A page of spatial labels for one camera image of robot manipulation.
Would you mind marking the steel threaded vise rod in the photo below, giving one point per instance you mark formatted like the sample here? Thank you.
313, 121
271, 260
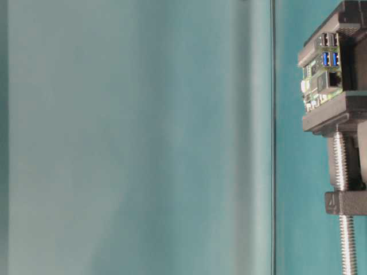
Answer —
346, 221

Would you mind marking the green PCB board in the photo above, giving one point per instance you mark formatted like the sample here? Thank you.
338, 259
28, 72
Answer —
320, 61

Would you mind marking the black PCB vise fixture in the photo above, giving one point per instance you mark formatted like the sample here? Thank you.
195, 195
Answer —
346, 112

